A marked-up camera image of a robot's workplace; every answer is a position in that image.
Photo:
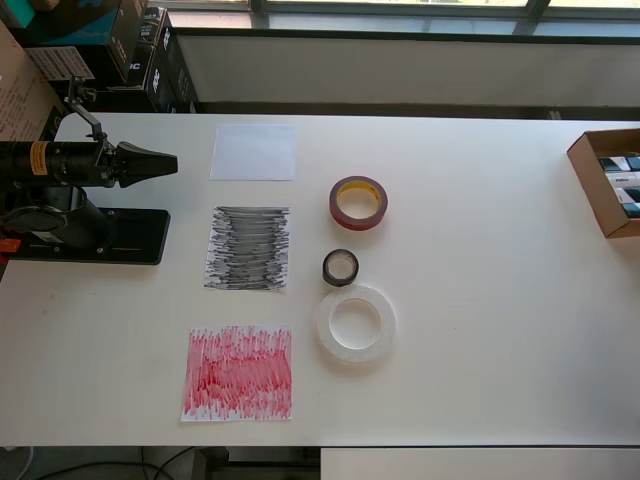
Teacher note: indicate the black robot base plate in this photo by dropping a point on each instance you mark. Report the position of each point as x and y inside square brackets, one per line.
[140, 240]

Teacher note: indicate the black carton with white label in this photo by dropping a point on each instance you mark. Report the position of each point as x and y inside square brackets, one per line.
[60, 62]

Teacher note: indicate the white tape roll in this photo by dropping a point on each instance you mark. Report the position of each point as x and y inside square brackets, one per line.
[322, 330]

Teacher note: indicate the open brown cardboard tray box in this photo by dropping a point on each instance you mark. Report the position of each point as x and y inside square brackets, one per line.
[595, 200]

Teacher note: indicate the black scribbled paper sheet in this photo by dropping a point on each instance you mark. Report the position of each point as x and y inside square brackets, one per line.
[250, 250]

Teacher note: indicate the black tape roll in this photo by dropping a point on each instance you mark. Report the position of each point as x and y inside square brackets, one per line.
[341, 282]

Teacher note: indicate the small black and white box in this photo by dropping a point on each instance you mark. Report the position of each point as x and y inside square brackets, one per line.
[617, 164]

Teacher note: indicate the white side table top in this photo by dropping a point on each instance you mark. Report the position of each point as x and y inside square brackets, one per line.
[475, 465]

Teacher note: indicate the dark table leg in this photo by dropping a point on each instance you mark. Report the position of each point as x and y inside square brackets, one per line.
[210, 465]

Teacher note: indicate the camera circuit board on bracket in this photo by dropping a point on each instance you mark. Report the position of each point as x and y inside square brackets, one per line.
[79, 92]

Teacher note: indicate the small dark box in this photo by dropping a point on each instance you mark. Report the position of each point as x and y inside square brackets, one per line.
[632, 211]
[629, 196]

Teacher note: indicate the teal and black carton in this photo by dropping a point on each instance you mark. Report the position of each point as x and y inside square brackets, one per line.
[75, 22]

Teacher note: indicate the red tape roll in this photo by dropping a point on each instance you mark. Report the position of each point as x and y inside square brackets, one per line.
[350, 222]

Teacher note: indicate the small white printed box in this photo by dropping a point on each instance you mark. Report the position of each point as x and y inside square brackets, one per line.
[622, 180]

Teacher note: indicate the orange table clamp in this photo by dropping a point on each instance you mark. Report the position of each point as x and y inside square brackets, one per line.
[9, 246]

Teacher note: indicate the dark printed carton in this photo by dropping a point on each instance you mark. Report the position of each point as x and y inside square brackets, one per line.
[172, 80]

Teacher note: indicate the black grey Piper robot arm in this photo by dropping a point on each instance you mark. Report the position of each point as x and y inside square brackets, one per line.
[60, 160]

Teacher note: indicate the plain white paper sheet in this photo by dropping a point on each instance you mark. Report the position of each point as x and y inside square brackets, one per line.
[252, 152]

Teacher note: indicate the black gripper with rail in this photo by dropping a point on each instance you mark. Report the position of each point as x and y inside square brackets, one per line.
[107, 167]

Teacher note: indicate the large printed cardboard box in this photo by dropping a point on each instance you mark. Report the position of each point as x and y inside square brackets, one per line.
[20, 100]

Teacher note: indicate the black carton with white print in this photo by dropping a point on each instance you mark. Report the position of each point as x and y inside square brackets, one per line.
[152, 27]

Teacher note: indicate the red scribbled paper sheet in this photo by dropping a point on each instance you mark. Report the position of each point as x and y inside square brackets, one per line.
[240, 375]

